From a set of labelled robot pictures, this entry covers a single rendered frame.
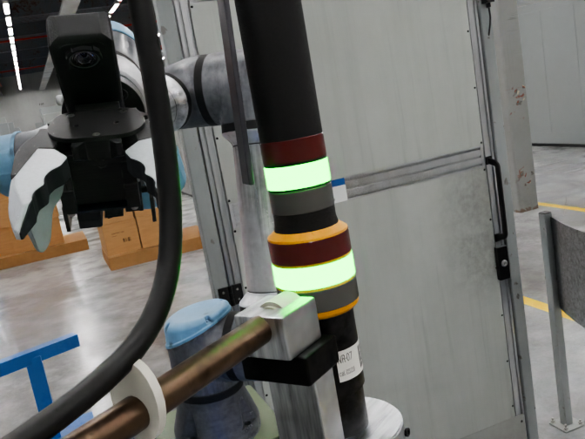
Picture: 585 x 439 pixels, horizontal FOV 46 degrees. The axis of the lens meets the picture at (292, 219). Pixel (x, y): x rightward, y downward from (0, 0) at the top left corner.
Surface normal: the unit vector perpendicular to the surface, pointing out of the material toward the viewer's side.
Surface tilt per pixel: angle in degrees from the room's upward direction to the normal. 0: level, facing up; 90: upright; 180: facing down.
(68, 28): 56
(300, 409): 90
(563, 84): 90
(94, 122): 25
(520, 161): 90
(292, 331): 90
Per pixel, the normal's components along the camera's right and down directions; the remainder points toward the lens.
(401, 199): 0.37, 0.12
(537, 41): -0.92, 0.22
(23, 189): 0.00, -0.83
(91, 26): 0.13, -0.42
